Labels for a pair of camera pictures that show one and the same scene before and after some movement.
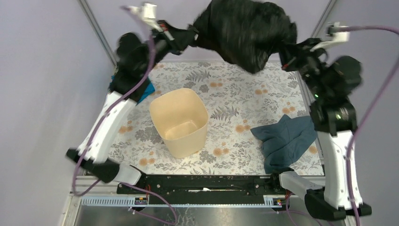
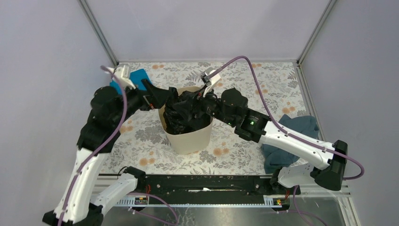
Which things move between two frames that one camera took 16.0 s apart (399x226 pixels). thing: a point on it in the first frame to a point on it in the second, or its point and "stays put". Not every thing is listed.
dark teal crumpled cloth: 283,142 stays put
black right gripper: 291,54 to 200,101
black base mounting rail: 206,189 stays put
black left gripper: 178,39 to 154,97
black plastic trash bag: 244,33 to 184,114
